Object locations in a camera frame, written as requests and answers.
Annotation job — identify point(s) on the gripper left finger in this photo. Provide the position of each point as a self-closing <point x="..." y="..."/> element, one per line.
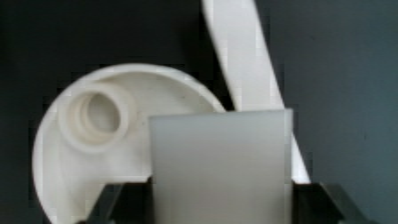
<point x="123" y="206"/>

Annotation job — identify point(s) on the white U-shaped fence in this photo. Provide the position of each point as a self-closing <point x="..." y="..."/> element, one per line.
<point x="233" y="23"/>

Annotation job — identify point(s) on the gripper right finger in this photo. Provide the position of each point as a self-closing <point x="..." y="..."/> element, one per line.
<point x="324" y="205"/>

